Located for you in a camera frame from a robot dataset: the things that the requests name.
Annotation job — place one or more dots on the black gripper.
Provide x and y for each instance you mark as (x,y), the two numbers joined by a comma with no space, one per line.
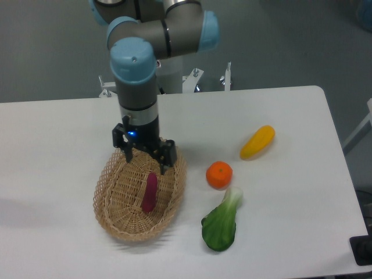
(145,138)

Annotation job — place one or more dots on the woven wicker basket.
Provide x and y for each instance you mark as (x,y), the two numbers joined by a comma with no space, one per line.
(120,192)

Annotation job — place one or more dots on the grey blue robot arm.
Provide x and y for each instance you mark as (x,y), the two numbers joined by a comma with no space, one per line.
(139,34)

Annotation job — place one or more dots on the green bok choy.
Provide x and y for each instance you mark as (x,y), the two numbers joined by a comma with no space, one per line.
(219,226)

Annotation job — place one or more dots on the yellow corn cob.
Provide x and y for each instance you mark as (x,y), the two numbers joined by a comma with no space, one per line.
(260,140)

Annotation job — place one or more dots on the black box at edge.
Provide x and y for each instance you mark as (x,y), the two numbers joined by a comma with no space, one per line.
(361,248)

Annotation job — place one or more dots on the white metal base frame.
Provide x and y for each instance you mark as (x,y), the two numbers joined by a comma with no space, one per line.
(198,81)

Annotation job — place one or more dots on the purple sweet potato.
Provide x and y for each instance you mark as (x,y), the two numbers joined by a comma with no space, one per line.
(149,198)

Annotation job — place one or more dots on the orange tangerine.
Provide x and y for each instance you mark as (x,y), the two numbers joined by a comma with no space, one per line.
(219,174)

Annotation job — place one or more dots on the white furniture leg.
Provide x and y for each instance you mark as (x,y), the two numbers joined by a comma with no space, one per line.
(361,130)

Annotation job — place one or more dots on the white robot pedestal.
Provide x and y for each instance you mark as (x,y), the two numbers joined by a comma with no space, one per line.
(169,74)

